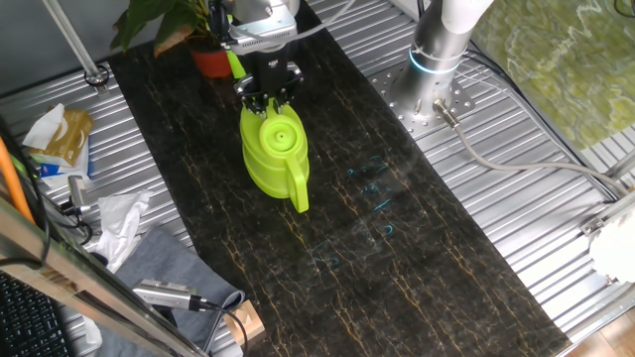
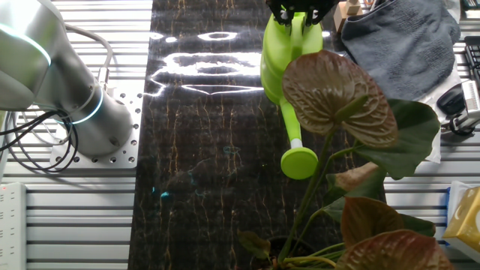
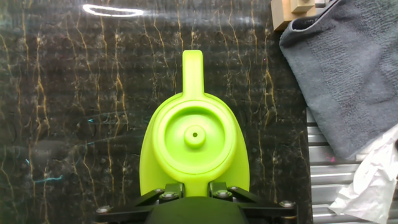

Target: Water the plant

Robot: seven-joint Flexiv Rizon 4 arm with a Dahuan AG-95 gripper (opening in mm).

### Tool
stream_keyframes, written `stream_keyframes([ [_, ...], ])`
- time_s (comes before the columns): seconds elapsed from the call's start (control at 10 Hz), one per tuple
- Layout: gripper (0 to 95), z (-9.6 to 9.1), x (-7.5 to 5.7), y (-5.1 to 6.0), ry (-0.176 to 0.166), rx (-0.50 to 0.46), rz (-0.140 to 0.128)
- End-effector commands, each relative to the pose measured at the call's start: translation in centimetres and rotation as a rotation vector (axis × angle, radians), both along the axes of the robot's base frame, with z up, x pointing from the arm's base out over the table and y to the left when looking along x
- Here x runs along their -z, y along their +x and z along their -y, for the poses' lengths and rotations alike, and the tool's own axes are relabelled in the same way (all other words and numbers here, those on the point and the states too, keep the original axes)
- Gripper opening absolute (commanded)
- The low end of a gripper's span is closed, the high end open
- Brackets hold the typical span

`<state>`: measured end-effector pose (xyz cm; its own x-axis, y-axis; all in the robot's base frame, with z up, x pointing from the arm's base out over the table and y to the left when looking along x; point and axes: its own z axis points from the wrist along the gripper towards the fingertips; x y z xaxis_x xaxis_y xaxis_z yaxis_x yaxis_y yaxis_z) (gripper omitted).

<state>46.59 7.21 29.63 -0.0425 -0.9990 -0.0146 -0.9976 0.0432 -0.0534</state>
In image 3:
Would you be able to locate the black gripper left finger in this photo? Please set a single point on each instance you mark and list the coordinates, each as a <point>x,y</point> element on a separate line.
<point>172,191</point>

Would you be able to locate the crumpled white tissue paper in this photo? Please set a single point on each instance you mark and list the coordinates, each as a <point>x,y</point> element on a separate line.
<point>370,189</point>

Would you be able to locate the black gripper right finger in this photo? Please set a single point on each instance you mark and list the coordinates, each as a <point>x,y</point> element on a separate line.
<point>219,190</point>

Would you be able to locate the dark marbled table mat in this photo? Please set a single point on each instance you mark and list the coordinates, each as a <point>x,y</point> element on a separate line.
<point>77,109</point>

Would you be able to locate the wooden block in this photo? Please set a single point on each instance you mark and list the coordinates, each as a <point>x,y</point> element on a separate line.
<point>287,12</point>

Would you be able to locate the green plastic watering can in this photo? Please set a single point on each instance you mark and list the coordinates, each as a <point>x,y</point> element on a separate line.
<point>194,149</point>

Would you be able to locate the grey towel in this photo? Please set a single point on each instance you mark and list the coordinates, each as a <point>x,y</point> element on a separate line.
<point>348,71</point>

